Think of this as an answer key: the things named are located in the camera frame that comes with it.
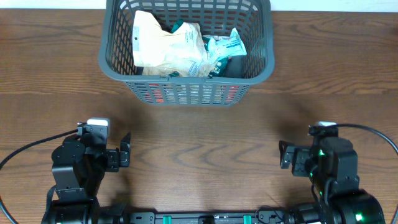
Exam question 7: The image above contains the beige paper pouch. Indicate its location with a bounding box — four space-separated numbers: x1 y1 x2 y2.
142 57 217 78
132 11 208 67

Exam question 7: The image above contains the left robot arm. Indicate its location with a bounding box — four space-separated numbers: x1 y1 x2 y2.
42 118 131 224

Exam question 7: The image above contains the dark grey plastic basket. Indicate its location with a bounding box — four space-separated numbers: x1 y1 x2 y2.
98 0 275 106

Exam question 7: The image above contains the teal wet wipes pack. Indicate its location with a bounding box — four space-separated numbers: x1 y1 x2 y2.
207 28 247 63

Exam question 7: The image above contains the red spaghetti pasta packet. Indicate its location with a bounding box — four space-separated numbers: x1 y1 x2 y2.
139 83 249 105

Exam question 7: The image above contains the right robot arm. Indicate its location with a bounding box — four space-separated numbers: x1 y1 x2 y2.
279 122 386 224

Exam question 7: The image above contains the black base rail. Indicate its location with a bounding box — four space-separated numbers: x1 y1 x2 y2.
129 207 286 224

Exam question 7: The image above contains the green Nescafe coffee bag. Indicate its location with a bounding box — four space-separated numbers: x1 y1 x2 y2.
171 19 232 77

